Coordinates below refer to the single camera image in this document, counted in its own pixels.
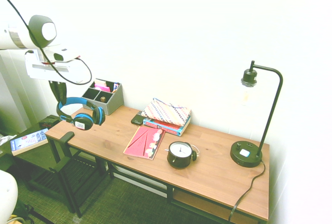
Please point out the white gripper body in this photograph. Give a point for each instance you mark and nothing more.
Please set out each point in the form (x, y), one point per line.
(39, 71)

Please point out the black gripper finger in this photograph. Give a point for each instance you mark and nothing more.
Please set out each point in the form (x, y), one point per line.
(63, 93)
(54, 90)

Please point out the blue and black headphones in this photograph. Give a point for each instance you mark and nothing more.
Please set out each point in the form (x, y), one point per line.
(83, 123)

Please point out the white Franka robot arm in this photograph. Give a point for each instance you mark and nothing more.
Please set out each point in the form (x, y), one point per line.
(15, 37)

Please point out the black headphone hanger clamp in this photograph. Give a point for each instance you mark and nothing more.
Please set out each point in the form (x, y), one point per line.
(67, 136)

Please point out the small black box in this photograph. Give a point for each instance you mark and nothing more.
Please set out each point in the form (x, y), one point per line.
(48, 122)

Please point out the pink sticky notes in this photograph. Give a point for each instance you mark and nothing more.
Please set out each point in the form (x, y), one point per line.
(102, 86)

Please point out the small brown cylinder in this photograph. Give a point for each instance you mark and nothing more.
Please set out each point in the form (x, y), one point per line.
(103, 99)

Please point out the grey desk organizer box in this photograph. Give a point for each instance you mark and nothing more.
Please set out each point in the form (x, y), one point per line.
(112, 103)

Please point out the blue and white small packet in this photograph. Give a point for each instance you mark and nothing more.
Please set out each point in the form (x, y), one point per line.
(116, 87)

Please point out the blue and white paperback book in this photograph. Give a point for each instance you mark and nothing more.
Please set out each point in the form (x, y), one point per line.
(28, 142)

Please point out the dark side table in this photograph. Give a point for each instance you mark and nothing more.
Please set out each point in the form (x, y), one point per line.
(36, 156)

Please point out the white crumpled paper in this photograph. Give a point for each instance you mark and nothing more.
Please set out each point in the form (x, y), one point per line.
(6, 139)

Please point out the black smartphone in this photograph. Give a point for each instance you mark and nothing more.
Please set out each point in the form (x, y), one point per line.
(136, 120)

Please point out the black side chair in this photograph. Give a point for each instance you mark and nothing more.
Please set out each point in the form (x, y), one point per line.
(77, 174)

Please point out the red illustrated notebook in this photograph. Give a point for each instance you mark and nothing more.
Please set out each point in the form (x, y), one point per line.
(144, 143)

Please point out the striped fabric pouch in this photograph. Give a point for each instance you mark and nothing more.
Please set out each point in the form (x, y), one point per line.
(167, 112)

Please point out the blue and red thick book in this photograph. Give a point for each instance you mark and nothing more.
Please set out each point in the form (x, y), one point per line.
(168, 128)

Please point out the black twin-bell alarm clock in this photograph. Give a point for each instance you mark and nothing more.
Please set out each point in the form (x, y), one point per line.
(179, 154)

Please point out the wooden desk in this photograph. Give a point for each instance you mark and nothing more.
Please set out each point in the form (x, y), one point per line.
(169, 194)

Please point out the wooden lower desk shelf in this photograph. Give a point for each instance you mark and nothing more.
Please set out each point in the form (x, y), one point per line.
(207, 207)

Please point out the clear lamp bulb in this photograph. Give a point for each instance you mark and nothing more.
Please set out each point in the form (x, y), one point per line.
(247, 93)

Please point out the black desk lamp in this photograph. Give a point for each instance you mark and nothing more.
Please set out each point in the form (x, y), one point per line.
(245, 155)

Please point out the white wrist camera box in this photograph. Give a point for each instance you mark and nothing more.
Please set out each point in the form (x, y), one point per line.
(64, 55)

